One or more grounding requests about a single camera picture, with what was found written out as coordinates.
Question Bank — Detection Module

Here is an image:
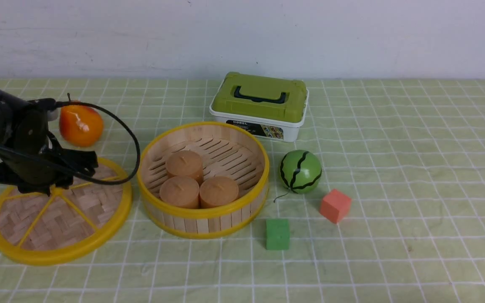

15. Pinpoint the green lid white storage box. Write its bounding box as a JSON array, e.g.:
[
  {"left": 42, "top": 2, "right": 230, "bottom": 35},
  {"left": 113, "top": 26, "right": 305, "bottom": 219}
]
[{"left": 208, "top": 72, "right": 309, "bottom": 142}]

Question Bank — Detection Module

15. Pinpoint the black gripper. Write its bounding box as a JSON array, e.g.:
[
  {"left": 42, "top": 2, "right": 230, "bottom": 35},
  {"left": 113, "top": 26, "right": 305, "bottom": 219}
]
[{"left": 0, "top": 109, "right": 99, "bottom": 195}]

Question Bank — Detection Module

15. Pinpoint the bamboo steamer basket yellow rim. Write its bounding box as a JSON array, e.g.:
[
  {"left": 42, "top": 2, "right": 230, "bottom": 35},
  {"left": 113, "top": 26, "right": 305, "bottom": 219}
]
[{"left": 137, "top": 122, "right": 271, "bottom": 239}]

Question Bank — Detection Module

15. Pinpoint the orange toy peach fruit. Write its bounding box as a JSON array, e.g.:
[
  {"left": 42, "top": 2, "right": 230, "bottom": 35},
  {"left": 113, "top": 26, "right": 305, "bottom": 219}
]
[{"left": 59, "top": 105, "right": 104, "bottom": 148}]

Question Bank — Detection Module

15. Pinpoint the tan bun front left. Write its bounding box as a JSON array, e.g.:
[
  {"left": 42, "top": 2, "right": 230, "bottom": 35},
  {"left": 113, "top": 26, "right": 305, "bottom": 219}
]
[{"left": 160, "top": 176, "right": 200, "bottom": 209}]

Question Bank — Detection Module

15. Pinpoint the green foam block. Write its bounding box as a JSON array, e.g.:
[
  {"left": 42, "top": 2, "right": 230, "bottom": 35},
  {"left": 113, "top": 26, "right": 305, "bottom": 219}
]
[{"left": 266, "top": 218, "right": 290, "bottom": 250}]

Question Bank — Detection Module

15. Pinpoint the orange-red foam cube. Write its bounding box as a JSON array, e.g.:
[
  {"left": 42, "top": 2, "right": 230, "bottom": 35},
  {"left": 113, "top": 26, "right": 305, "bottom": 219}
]
[{"left": 319, "top": 189, "right": 352, "bottom": 225}]

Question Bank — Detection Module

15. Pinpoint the green toy watermelon ball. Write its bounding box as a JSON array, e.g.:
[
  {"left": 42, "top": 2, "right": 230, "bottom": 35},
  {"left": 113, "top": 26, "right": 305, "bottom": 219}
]
[{"left": 278, "top": 149, "right": 322, "bottom": 194}]

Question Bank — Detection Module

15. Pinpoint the tan bun front right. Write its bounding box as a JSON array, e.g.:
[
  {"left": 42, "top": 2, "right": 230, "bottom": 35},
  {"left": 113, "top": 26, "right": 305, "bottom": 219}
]
[{"left": 200, "top": 176, "right": 239, "bottom": 208}]

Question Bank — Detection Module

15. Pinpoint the tan bun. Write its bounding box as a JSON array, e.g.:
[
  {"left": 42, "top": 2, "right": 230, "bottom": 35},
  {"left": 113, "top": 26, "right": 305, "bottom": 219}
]
[
  {"left": 160, "top": 176, "right": 200, "bottom": 209},
  {"left": 165, "top": 150, "right": 204, "bottom": 185},
  {"left": 200, "top": 176, "right": 239, "bottom": 208}
]

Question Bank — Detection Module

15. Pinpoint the tan bun back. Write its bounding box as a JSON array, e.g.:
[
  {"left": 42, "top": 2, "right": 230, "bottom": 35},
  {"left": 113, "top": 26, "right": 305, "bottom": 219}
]
[{"left": 165, "top": 150, "right": 204, "bottom": 185}]

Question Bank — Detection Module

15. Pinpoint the black cable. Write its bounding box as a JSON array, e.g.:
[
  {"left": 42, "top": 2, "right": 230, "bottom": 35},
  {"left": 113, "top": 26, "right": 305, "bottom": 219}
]
[{"left": 0, "top": 42, "right": 141, "bottom": 186}]

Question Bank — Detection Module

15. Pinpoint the woven bamboo steamer lid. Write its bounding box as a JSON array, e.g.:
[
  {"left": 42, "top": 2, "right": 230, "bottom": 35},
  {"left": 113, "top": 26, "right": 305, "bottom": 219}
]
[{"left": 0, "top": 178, "right": 133, "bottom": 266}]

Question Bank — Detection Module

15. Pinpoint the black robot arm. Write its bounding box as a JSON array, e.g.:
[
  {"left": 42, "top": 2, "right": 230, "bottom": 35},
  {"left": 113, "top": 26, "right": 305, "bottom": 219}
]
[{"left": 0, "top": 90, "right": 99, "bottom": 195}]

